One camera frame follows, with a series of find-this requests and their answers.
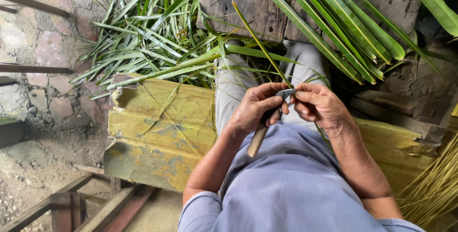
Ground person's blue grey shirt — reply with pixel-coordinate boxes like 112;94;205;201
177;121;427;232

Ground person's right hand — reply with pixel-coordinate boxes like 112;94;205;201
290;83;355;138

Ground bundle of yellow midrib sticks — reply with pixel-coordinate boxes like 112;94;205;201
396;142;458;231

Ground grey wooden block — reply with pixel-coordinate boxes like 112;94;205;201
0;117;26;150

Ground worn yellow wooden bench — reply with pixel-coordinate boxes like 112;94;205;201
103;73;441;194

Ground thin green palm leaf midrib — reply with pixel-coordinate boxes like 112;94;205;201
231;0;334;152

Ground stack of dark wooden planks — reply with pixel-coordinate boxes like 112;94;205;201
348;88;448;144

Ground pile of green leaf strips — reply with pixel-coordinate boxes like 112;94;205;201
62;0;299;101

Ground weathered dark wooden board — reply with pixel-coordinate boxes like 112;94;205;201
197;0;431;44

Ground bundle of long palm leaflets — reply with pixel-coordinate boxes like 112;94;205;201
248;0;446;86

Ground knife with wooden handle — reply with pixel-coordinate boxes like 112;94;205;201
246;88;297;158

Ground broad green palm leaf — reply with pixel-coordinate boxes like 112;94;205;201
399;0;458;39

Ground person's grey trousers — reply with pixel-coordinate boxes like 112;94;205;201
214;40;330;137

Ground person's left hand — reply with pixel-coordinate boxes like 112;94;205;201
228;82;290;135

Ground brown wooden rail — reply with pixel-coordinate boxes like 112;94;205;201
0;63;74;75
0;0;71;19

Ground brown wooden frame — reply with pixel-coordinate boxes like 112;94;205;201
0;172;159;232

